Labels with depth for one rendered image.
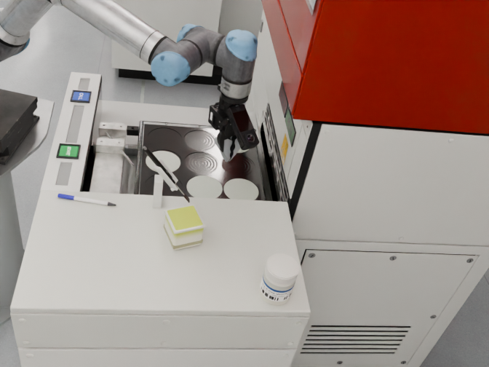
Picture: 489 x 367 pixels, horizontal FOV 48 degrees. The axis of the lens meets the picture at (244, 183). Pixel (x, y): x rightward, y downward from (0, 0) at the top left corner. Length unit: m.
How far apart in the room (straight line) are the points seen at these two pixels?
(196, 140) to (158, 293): 0.63
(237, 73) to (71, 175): 0.50
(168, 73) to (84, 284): 0.48
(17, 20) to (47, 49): 2.26
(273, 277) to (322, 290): 0.63
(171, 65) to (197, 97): 2.31
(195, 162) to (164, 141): 0.13
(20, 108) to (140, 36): 0.64
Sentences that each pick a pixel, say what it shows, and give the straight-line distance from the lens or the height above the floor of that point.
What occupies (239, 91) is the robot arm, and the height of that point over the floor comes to 1.22.
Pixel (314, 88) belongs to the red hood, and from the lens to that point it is 1.25.
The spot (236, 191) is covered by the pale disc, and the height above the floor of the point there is 0.90.
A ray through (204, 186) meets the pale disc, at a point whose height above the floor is 0.90.
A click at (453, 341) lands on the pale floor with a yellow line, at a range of 2.65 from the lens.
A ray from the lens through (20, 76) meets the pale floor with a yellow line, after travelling 3.67.
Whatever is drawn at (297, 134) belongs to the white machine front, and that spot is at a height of 1.13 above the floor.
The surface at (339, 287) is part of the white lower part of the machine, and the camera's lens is 1.79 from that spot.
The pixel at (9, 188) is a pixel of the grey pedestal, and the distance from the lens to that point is 2.00.
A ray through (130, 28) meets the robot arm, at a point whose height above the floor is 1.35.
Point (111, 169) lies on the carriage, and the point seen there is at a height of 0.88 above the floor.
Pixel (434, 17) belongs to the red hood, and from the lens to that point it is 1.25.
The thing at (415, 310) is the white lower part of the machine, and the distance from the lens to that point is 1.99.
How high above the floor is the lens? 1.94
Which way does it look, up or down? 41 degrees down
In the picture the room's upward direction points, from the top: 12 degrees clockwise
